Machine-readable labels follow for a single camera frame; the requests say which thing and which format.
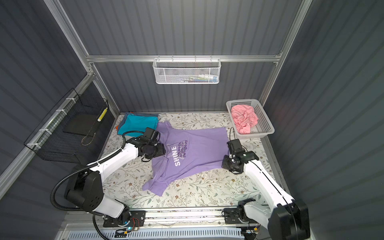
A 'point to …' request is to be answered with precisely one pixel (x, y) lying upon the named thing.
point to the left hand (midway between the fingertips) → (162, 152)
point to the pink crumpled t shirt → (244, 117)
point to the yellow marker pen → (103, 113)
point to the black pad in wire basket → (82, 123)
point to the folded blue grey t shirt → (127, 113)
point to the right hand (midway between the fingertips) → (228, 166)
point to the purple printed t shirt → (188, 152)
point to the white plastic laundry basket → (264, 127)
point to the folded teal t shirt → (133, 122)
